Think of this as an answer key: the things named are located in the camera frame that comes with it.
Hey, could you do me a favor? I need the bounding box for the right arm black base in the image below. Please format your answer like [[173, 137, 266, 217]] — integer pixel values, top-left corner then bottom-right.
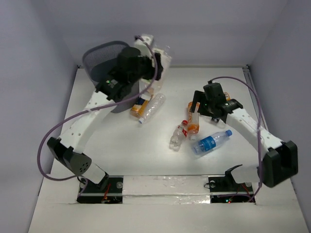
[[204, 176, 254, 204]]

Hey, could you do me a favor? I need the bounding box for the orange bottle blue white label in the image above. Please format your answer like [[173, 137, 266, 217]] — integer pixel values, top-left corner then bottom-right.
[[130, 88, 154, 118]]

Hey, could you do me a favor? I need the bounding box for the clear bottle yellow label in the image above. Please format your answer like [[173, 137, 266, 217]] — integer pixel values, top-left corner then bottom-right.
[[140, 43, 172, 100]]

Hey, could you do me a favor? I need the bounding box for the orange bottle white cap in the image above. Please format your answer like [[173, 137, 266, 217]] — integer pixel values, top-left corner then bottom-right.
[[187, 102, 200, 140]]

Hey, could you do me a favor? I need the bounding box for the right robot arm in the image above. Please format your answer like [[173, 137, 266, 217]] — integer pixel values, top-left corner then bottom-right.
[[190, 83, 298, 190]]

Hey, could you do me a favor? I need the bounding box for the clear bottle red cap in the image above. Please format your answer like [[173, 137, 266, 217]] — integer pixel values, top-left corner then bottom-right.
[[169, 120, 188, 151]]

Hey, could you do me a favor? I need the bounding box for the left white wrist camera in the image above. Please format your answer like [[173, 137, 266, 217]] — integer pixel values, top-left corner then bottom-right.
[[134, 34, 154, 58]]

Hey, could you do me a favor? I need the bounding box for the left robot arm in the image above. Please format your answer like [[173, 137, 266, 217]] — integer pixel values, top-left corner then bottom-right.
[[47, 45, 163, 192]]

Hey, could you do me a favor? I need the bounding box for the clear ribbed plastic bottle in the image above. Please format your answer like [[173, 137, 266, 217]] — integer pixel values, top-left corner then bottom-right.
[[138, 93, 166, 124]]

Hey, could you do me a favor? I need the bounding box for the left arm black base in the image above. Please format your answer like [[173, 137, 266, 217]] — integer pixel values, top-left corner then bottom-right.
[[77, 176, 124, 204]]

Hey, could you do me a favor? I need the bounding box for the blue tinted water bottle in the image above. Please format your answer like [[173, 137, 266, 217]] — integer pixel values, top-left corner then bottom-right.
[[191, 130, 233, 155]]

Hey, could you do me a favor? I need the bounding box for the silver foil tape strip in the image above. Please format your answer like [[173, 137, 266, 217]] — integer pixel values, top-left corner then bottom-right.
[[122, 175, 210, 205]]

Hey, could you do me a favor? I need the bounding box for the small orange juice bottle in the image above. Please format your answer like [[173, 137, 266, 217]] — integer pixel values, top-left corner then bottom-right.
[[224, 92, 231, 101]]

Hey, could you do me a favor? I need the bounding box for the clear bottle black label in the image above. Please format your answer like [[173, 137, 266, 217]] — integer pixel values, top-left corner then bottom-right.
[[210, 118, 226, 129]]

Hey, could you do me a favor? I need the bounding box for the grey mesh waste bin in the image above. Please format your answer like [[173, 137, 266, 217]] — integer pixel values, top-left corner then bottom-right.
[[82, 41, 143, 113]]

